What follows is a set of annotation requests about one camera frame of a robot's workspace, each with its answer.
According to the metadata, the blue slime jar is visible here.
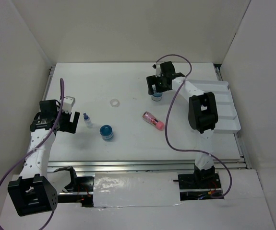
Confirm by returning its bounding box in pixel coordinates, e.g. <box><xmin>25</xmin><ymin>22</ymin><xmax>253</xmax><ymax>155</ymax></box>
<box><xmin>99</xmin><ymin>125</ymin><xmax>113</xmax><ymax>141</ymax></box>
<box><xmin>151</xmin><ymin>90</ymin><xmax>163</xmax><ymax>102</ymax></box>

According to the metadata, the pink capped tube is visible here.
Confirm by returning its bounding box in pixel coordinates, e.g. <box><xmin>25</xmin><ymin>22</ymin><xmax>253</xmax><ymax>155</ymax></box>
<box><xmin>142</xmin><ymin>111</ymin><xmax>165</xmax><ymax>131</ymax></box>

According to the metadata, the clear tape roll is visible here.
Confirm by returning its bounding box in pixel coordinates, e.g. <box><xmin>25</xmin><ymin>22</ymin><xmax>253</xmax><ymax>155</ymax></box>
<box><xmin>110</xmin><ymin>99</ymin><xmax>120</xmax><ymax>108</ymax></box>

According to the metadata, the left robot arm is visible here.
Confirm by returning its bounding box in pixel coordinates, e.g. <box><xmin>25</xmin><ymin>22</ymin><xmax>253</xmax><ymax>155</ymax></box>
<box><xmin>8</xmin><ymin>96</ymin><xmax>80</xmax><ymax>217</ymax></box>

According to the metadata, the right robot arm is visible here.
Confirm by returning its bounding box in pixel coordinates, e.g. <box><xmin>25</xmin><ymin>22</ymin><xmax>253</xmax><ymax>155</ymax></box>
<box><xmin>146</xmin><ymin>61</ymin><xmax>218</xmax><ymax>188</ymax></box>

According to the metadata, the small blue-capped bottle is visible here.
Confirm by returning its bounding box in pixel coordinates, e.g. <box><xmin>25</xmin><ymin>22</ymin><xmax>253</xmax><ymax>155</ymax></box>
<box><xmin>83</xmin><ymin>113</ymin><xmax>93</xmax><ymax>128</ymax></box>

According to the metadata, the white compartment tray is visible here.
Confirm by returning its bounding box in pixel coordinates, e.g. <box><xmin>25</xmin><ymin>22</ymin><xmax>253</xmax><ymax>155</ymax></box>
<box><xmin>189</xmin><ymin>80</ymin><xmax>241</xmax><ymax>133</ymax></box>

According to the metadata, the white foil sheet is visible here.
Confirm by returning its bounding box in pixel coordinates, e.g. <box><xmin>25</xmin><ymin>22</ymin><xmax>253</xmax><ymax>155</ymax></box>
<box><xmin>93</xmin><ymin>172</ymin><xmax>180</xmax><ymax>207</ymax></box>

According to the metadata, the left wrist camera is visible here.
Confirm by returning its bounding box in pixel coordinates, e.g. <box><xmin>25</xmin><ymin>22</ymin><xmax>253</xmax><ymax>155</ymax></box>
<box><xmin>62</xmin><ymin>96</ymin><xmax>75</xmax><ymax>114</ymax></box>

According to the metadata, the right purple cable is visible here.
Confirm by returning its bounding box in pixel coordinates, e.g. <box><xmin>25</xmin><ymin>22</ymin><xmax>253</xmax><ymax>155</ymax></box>
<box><xmin>156</xmin><ymin>54</ymin><xmax>233</xmax><ymax>199</ymax></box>

